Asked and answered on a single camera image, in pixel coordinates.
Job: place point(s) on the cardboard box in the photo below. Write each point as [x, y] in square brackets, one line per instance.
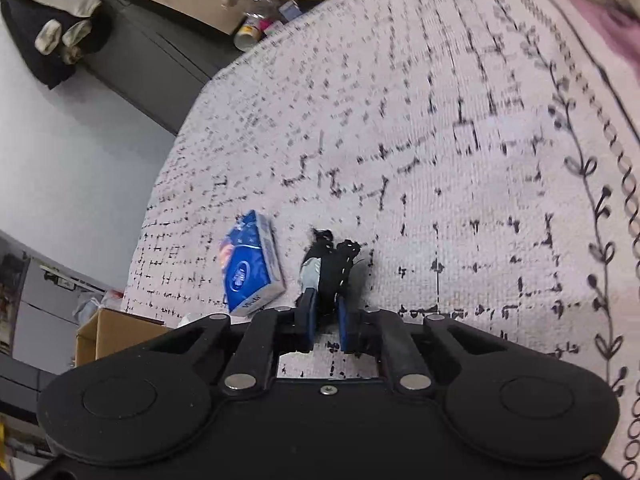
[112, 332]

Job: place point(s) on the white can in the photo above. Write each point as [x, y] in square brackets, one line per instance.
[248, 32]

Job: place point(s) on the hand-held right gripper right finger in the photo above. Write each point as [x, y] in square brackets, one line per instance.
[344, 321]

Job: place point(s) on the white patterned bed cover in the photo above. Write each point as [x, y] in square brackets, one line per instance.
[400, 160]

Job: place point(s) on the pile of dark clothes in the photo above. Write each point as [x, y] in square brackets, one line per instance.
[52, 20]

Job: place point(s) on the white plastic bag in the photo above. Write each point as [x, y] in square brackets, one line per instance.
[92, 307]

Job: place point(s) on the dark grey cabinet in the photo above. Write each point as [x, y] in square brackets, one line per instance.
[150, 65]

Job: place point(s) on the black glove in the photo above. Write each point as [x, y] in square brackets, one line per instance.
[330, 270]

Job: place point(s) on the blue tissue pack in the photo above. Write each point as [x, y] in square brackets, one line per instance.
[251, 265]

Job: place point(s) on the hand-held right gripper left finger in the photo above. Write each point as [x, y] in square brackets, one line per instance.
[308, 317]

